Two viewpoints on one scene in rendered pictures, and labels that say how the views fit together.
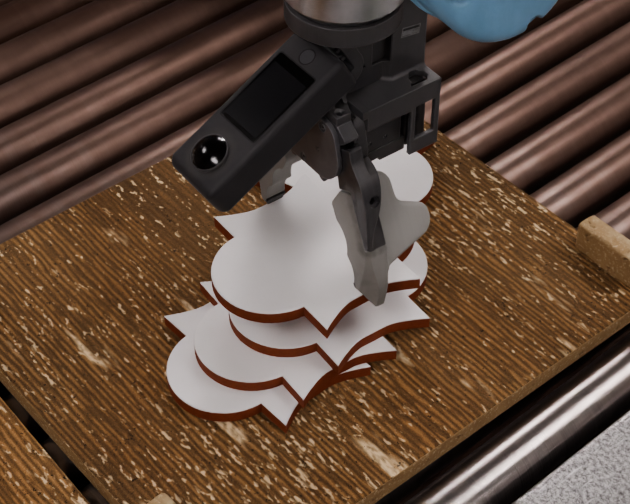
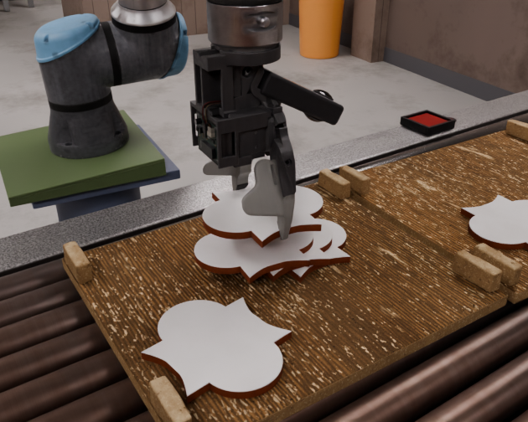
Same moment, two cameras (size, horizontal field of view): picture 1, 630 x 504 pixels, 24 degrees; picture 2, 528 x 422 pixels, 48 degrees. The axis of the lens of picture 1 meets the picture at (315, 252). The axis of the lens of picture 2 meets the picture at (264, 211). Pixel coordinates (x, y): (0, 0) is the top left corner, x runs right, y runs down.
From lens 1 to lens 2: 1.36 m
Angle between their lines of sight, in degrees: 106
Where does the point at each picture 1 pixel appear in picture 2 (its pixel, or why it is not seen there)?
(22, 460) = (411, 218)
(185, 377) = (336, 231)
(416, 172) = (170, 323)
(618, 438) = (130, 225)
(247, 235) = (302, 213)
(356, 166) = not seen: hidden behind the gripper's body
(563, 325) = (129, 246)
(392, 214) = not seen: hidden behind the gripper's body
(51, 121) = not seen: outside the picture
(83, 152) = (437, 411)
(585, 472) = (153, 217)
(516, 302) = (147, 258)
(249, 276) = (302, 198)
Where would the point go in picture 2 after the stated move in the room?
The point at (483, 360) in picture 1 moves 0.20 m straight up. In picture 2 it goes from (180, 236) to (168, 90)
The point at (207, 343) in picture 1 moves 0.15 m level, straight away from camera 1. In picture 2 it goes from (324, 232) to (334, 306)
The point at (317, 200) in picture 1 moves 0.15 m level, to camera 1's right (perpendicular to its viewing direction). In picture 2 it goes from (256, 226) to (127, 217)
